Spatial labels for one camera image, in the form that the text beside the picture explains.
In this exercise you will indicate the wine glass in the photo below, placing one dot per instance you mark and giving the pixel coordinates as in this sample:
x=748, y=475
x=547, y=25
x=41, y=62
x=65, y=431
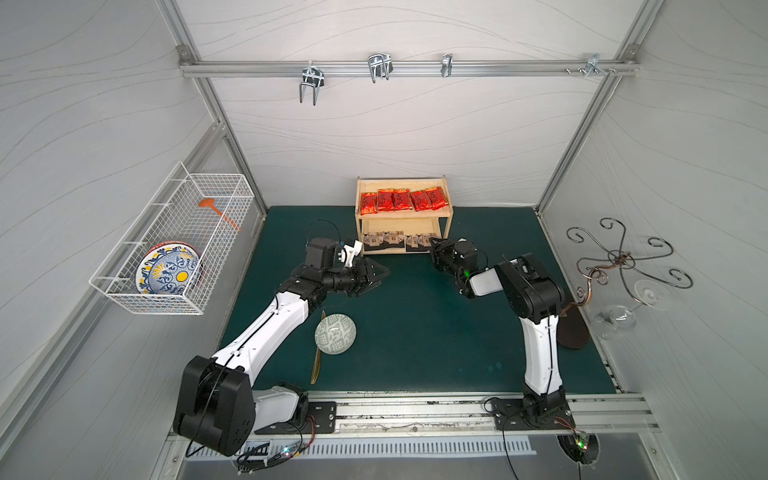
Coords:
x=616, y=320

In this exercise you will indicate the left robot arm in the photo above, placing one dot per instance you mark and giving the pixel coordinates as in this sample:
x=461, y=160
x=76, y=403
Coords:
x=217, y=406

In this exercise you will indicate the gold knife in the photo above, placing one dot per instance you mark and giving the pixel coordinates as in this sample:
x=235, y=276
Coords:
x=317, y=362

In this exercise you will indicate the orange spatula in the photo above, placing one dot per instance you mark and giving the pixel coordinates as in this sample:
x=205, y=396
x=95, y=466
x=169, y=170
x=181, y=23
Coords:
x=210, y=204

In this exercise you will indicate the white wire basket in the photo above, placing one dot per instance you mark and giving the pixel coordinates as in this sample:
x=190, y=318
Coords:
x=173, y=215

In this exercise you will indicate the green patterned bowl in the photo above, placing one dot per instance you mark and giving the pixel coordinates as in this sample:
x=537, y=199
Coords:
x=335, y=334

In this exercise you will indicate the metal scroll glass holder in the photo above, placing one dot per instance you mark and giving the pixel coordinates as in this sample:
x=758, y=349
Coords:
x=574, y=331

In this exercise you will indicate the red tea bag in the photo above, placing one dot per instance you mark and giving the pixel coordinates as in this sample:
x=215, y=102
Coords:
x=385, y=200
x=437, y=198
x=401, y=200
x=368, y=203
x=420, y=200

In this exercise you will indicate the white vent strip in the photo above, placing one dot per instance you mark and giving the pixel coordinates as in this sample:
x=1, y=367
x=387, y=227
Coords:
x=327, y=448

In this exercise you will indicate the wooden two-tier shelf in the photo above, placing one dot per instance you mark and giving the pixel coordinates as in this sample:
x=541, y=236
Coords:
x=411, y=222

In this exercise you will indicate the aluminium top rail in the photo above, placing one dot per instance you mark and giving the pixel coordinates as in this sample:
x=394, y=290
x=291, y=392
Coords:
x=401, y=68

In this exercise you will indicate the metal loop hook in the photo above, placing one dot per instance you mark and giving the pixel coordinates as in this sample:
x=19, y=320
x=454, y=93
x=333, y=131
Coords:
x=380, y=66

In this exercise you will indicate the metal clamp hook right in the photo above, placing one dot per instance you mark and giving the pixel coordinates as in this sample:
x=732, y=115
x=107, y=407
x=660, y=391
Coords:
x=592, y=68

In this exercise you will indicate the brown tea bag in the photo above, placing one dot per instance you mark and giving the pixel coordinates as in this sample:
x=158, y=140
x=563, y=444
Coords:
x=413, y=243
x=374, y=241
x=394, y=239
x=427, y=240

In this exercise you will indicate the small metal hook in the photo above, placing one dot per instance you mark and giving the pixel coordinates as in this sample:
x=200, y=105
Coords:
x=446, y=65

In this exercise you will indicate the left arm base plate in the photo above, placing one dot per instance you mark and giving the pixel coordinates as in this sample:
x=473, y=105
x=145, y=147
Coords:
x=311, y=416

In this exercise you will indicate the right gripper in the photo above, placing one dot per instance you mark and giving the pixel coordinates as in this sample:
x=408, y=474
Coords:
x=443, y=255

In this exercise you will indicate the blue yellow patterned plate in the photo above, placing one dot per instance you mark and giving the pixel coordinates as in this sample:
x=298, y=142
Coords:
x=168, y=269

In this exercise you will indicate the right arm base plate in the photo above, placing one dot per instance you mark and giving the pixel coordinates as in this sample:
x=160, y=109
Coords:
x=527, y=413

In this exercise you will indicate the metal double hook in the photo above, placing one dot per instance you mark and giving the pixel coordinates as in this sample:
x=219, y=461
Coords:
x=312, y=79

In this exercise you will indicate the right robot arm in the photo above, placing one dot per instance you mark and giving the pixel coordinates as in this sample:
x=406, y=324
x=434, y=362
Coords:
x=534, y=297

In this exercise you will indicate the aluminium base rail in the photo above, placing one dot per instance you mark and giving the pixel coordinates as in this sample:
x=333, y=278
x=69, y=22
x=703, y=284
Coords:
x=378, y=414

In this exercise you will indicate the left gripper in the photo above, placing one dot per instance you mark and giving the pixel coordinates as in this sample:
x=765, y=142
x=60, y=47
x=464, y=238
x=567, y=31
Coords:
x=363, y=275

